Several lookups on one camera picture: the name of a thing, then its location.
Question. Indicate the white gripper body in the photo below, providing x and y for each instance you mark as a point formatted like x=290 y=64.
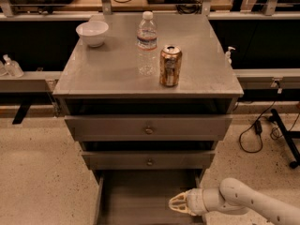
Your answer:
x=195 y=201

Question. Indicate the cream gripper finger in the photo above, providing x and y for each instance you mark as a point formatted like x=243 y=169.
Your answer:
x=181 y=209
x=178 y=200

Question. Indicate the grey bottom drawer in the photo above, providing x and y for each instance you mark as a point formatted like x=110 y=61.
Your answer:
x=142 y=197

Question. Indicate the grey drawer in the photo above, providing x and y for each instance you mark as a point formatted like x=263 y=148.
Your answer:
x=100 y=128
x=148 y=160
x=142 y=197

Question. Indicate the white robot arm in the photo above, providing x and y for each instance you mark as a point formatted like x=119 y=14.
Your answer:
x=232 y=197

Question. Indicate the grey middle drawer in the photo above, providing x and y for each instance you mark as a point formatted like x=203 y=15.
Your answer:
x=148 y=160

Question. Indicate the grey drawer cabinet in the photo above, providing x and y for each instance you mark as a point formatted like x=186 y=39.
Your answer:
x=106 y=80

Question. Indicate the grey top drawer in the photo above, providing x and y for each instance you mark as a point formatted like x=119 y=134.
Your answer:
x=100 y=128

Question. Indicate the black stand leg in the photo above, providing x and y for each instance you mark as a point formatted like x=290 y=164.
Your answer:
x=289 y=136

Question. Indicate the orange soda can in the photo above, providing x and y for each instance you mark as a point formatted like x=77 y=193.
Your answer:
x=170 y=65

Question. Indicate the white pump dispenser bottle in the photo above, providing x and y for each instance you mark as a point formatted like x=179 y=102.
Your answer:
x=228 y=54

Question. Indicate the clear plastic water bottle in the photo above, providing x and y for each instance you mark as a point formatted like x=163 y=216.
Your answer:
x=147 y=43

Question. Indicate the white bowl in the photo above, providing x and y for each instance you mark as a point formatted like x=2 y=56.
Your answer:
x=93 y=33

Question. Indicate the clear sanitizer bottle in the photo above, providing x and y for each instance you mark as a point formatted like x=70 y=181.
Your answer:
x=12 y=67

